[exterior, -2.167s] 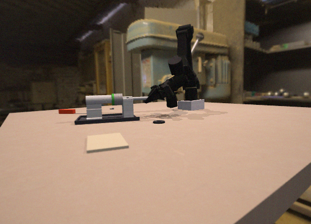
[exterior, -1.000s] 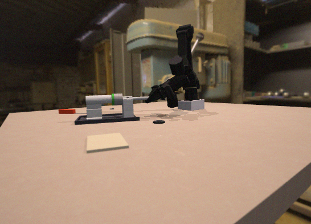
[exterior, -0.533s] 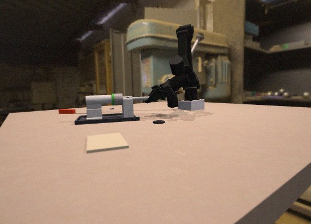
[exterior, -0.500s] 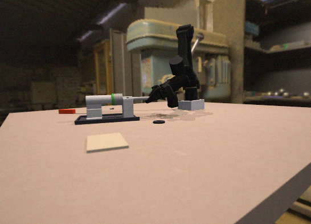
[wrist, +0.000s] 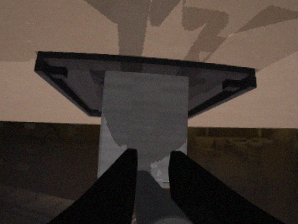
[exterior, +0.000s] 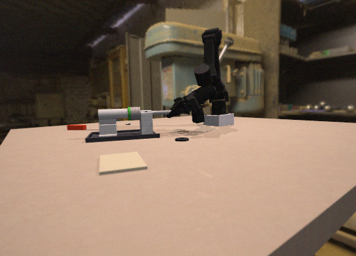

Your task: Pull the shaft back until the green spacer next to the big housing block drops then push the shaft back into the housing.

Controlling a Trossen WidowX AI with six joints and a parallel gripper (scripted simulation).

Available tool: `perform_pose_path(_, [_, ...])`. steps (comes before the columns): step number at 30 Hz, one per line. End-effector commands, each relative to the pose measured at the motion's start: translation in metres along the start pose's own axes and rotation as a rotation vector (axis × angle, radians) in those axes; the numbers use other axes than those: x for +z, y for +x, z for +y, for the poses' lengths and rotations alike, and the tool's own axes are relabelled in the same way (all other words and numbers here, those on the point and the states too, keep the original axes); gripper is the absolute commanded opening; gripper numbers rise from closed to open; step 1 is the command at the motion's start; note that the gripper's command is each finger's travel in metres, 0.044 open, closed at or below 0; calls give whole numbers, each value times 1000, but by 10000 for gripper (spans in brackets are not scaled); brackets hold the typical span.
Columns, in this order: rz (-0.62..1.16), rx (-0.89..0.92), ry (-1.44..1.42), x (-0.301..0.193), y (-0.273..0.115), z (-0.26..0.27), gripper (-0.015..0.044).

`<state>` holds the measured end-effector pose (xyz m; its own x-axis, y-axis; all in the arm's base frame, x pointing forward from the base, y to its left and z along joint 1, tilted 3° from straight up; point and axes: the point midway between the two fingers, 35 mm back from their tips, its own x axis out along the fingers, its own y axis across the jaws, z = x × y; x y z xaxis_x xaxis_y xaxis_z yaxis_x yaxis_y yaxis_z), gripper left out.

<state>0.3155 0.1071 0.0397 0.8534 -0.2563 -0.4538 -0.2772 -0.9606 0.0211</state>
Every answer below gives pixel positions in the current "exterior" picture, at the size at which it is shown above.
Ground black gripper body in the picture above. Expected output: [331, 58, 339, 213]
[174, 89, 206, 115]

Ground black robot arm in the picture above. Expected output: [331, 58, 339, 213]
[192, 28, 229, 124]

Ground beige flat square plate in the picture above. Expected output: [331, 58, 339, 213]
[99, 152, 147, 175]

